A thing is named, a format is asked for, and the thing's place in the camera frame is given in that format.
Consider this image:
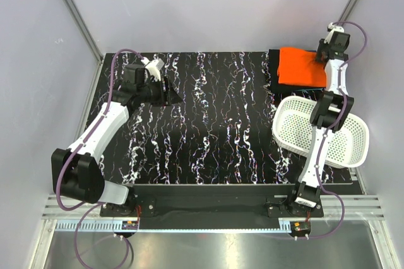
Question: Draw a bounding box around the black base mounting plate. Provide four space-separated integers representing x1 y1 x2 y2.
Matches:
100 184 323 230

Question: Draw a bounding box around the folded black t shirt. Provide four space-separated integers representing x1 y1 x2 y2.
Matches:
268 49 315 93

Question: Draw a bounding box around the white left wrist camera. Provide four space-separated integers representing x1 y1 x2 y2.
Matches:
141 57 165 81

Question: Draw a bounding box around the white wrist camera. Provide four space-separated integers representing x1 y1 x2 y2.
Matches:
141 57 165 81
324 23 345 44

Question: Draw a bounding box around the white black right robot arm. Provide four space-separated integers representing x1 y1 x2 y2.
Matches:
286 25 354 217

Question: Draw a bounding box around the right orange connector board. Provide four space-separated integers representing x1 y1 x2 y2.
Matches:
293 222 311 232

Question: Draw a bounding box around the orange connector board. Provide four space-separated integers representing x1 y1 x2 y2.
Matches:
293 222 311 232
122 220 139 230

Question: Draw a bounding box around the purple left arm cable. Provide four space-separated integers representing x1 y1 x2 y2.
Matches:
55 48 135 268

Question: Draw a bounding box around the white perforated plastic basket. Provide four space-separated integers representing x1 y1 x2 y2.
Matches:
272 95 370 169

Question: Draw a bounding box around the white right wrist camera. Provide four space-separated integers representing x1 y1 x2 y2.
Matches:
324 23 345 44

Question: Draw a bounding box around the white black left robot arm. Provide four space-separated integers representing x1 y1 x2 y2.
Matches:
51 59 182 211

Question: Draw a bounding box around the aluminium front frame rail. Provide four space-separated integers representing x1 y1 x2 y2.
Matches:
42 196 384 234

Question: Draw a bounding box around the orange t shirt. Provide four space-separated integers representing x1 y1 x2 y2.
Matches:
277 47 326 88

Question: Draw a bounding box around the black marble pattern mat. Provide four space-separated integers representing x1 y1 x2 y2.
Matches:
89 51 354 186

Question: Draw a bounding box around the left aluminium corner post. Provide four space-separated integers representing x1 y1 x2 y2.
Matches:
63 0 104 63

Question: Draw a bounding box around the left orange connector board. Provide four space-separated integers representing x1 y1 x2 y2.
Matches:
122 220 139 230

